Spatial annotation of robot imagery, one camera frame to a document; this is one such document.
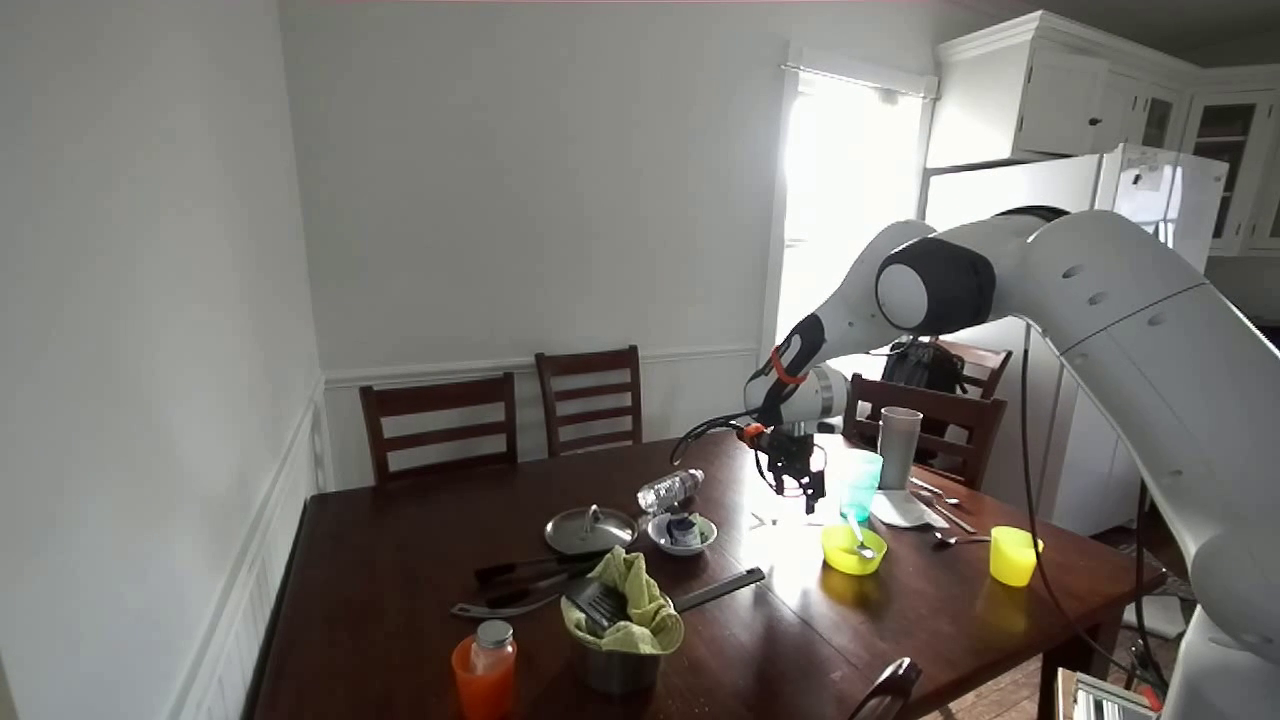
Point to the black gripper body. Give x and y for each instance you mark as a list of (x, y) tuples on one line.
[(790, 446)]

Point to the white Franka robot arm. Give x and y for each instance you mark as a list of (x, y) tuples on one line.
[(1135, 307)]

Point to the silver metal spoon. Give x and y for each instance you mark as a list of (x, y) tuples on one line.
[(858, 539)]

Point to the yellow plastic bowl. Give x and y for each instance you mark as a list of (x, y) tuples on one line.
[(852, 562)]

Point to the small metal bowl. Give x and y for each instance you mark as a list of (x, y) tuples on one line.
[(682, 539)]

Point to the teal plastic cup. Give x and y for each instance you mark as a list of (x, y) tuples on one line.
[(864, 481)]

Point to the white flat plate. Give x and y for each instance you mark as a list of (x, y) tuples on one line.
[(904, 515)]

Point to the grey translucent tumbler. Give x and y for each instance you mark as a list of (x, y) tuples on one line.
[(901, 446)]

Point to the clear plastic bottle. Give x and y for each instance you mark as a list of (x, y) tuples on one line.
[(668, 490)]

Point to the long metal utensil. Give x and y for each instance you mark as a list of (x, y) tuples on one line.
[(932, 492)]

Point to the dark long knife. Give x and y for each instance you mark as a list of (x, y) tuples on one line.
[(726, 586)]

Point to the dark wooden slat chair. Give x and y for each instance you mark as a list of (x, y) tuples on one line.
[(988, 362), (585, 362), (932, 403), (443, 403)]

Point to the black bag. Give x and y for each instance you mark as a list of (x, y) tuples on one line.
[(922, 365)]

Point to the green cloth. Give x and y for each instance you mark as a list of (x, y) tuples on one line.
[(643, 597)]

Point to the round metal pan lid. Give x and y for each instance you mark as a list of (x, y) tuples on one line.
[(585, 528)]

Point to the curved dark chair back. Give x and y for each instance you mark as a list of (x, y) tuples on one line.
[(890, 680)]

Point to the yellow plastic cup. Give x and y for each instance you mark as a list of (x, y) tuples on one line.
[(1014, 559)]

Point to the bright window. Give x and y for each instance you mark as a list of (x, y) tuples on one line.
[(847, 203)]

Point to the black spatula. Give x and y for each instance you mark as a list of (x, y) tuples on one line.
[(514, 577)]

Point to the white refrigerator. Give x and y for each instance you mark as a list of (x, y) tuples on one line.
[(1014, 185)]

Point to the grey framed board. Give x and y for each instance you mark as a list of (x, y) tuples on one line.
[(1101, 699)]

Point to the orange liquid bottle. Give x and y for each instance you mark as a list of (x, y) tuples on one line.
[(485, 680)]

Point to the glass door wall cabinet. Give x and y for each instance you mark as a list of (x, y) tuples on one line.
[(1227, 146)]

